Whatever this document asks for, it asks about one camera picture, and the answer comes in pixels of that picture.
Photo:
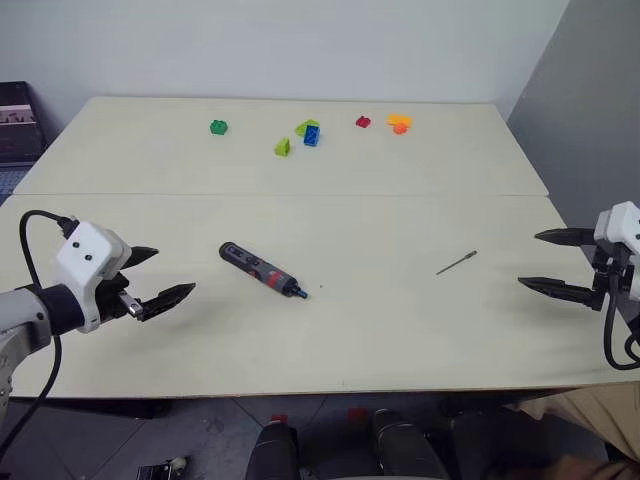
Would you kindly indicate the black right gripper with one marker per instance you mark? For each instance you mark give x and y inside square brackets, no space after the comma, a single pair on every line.
[611,272]

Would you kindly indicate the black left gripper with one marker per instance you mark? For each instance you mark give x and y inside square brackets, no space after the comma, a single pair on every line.
[114,298]

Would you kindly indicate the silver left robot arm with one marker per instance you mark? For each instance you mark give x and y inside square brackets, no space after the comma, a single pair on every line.
[20,315]

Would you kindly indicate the thin metal screwdriver bit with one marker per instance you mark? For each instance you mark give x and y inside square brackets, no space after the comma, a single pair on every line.
[456,263]

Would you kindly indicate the grey electric screwdriver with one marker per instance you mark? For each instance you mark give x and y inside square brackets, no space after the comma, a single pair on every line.
[262,270]

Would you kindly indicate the beige cloth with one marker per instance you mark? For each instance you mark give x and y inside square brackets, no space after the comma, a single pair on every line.
[585,415]

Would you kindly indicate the dark green toy brick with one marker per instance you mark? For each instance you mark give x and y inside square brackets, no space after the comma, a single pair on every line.
[219,127]

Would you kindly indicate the lime green wedge brick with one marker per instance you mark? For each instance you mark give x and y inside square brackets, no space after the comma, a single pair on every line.
[283,147]

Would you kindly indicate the black wheeled base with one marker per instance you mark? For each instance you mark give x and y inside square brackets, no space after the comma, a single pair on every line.
[162,468]

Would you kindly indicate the black crate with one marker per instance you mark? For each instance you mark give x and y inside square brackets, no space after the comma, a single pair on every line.
[18,125]

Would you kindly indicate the blue toy brick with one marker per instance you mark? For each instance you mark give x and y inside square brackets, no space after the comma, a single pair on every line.
[311,135]

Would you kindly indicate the lime green toy brick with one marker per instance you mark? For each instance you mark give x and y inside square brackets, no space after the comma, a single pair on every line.
[304,126]

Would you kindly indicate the dark rounded robot leg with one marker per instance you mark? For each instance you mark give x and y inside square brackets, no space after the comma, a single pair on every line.
[275,452]
[405,445]

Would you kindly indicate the yellow toy brick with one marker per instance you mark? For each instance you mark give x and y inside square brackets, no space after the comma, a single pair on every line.
[400,119]

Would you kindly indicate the red toy brick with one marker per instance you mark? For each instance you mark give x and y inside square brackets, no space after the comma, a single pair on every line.
[363,121]

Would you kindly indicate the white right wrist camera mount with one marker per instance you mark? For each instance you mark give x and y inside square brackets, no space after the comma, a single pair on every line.
[620,227]

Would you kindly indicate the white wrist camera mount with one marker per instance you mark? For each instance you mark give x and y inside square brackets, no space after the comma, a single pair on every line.
[620,227]
[86,260]

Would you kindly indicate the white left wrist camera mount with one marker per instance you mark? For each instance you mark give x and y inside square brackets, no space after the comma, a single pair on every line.
[86,260]

